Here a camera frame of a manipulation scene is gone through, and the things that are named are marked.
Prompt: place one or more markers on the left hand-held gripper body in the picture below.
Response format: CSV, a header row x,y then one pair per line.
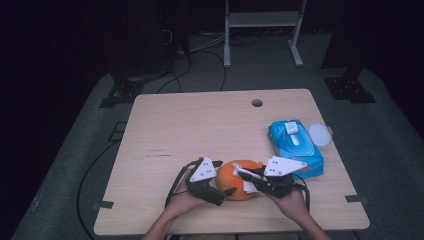
x,y
203,171

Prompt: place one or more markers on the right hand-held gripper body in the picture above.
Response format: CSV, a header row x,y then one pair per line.
x,y
283,166

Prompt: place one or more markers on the white wet wipe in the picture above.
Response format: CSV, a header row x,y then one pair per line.
x,y
248,188

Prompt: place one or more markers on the orange plush toy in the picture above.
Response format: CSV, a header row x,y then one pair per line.
x,y
226,180

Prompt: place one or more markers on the blue wet wipe pack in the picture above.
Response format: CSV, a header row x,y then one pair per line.
x,y
283,150

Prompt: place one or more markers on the person's left hand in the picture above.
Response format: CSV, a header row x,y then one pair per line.
x,y
183,203

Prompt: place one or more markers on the person's right hand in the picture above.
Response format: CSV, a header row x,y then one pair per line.
x,y
293,206

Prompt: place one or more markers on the grey tape strip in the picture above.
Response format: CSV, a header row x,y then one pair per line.
x,y
104,204
356,199

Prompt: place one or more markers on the black stand base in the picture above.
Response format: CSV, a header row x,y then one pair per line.
x,y
348,88
125,91

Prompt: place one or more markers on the white metal stand frame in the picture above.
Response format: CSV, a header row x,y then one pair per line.
x,y
263,19

